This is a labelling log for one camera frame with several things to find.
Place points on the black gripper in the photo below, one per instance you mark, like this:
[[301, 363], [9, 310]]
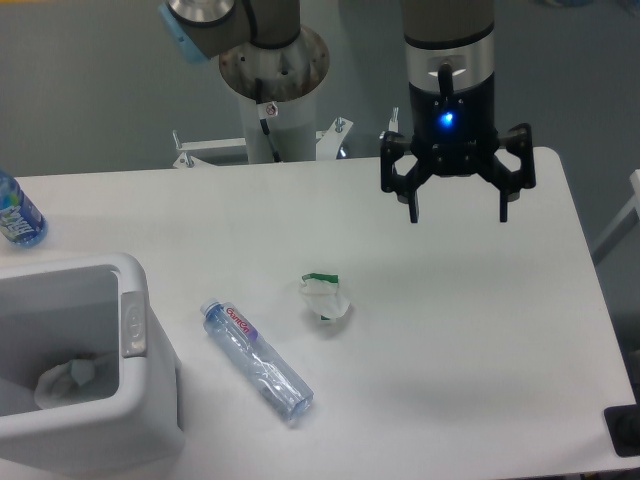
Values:
[[452, 125]]

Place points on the white green wrapper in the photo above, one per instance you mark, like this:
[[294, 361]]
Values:
[[321, 293]]

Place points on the clear plastic bottle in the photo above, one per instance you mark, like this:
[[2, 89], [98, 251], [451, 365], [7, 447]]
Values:
[[254, 357]]

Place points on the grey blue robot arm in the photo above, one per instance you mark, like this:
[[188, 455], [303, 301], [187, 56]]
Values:
[[449, 47]]

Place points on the white plastic trash can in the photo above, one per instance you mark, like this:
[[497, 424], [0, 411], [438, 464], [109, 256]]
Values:
[[53, 312]]

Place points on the black clamp at table corner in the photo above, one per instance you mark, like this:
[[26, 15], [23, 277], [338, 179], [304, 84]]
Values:
[[623, 425]]

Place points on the blue labelled water bottle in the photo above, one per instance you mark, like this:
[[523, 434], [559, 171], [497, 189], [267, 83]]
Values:
[[22, 223]]

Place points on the crumpled paper in bin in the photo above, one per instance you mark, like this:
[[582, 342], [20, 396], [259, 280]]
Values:
[[79, 380]]

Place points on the white right pedestal bracket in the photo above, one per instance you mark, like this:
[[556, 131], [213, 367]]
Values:
[[394, 122]]

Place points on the white pedestal bracket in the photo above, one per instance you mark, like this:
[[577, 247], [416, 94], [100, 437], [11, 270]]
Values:
[[224, 152], [394, 122], [330, 143]]

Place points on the white middle pedestal bracket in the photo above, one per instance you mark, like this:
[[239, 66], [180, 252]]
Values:
[[330, 143]]

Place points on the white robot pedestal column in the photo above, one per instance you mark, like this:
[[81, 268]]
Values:
[[277, 93]]

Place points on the white frame at right edge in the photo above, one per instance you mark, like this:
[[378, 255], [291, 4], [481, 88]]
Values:
[[620, 226]]

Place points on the white left pedestal bracket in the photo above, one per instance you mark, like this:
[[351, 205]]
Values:
[[224, 152]]

